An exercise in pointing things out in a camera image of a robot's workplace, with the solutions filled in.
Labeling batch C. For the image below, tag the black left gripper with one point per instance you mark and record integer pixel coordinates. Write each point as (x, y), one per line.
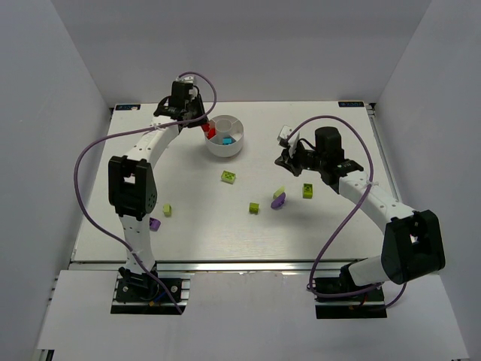
(198, 113)

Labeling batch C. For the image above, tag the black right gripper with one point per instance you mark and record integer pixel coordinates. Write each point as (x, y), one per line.
(291, 162)

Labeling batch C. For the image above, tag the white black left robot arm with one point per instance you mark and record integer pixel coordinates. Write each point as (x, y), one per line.
(131, 183)

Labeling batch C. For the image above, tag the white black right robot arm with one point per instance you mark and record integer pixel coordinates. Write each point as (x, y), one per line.
(348, 179)

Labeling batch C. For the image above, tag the red lego inside container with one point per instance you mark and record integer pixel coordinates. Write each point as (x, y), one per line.
(210, 134)

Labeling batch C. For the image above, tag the light green half-round lego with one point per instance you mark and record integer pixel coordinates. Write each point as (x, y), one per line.
(278, 192)

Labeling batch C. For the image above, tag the white round divided container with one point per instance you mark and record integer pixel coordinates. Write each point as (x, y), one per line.
(225, 126)

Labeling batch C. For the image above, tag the lime lego brick far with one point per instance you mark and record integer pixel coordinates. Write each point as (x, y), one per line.
(307, 191)

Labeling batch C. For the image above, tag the purple half-round lego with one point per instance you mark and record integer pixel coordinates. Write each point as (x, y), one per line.
(279, 201)

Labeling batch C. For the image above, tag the small lime lego brick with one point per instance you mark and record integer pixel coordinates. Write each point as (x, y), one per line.
(253, 208)

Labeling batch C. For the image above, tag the light green upturned lego brick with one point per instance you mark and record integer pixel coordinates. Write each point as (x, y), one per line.
(228, 177)

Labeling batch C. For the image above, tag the small lime lego left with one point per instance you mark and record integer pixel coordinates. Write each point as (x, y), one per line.
(167, 210)

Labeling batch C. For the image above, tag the purple lego brick left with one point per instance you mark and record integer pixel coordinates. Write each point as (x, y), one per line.
(154, 224)

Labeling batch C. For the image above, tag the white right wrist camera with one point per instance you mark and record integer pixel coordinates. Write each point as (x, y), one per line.
(286, 139)

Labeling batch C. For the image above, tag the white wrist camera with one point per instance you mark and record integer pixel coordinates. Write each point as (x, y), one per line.
(188, 79)
(286, 139)

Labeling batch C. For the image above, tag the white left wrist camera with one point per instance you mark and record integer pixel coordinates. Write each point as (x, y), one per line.
(188, 79)

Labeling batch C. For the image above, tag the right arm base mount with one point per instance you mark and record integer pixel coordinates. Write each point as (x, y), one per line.
(369, 305)

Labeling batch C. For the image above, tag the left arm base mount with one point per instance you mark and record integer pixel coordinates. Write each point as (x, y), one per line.
(134, 300)

